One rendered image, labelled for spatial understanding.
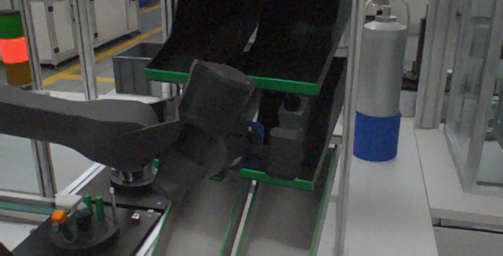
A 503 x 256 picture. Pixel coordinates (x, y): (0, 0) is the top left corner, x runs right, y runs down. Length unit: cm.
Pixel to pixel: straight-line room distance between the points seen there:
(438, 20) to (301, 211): 113
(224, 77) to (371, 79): 113
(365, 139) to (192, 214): 82
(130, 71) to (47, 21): 313
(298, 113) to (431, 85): 117
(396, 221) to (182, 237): 63
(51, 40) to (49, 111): 563
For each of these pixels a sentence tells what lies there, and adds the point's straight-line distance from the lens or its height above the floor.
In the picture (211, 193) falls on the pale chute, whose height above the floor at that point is 110.
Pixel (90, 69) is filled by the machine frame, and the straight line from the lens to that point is 225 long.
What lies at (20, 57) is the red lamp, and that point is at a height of 132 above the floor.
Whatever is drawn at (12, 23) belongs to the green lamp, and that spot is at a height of 139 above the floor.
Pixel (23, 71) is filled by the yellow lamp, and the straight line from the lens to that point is 118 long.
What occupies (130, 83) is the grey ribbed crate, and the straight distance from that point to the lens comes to 309.
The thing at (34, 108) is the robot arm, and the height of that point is 142.
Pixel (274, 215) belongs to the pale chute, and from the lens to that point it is 94.
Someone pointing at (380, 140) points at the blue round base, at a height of 94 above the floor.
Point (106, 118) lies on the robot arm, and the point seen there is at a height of 141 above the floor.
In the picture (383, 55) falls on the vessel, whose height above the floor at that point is 121.
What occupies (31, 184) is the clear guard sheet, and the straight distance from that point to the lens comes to 135.
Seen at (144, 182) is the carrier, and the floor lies 99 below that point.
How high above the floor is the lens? 158
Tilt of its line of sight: 21 degrees down
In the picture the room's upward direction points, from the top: straight up
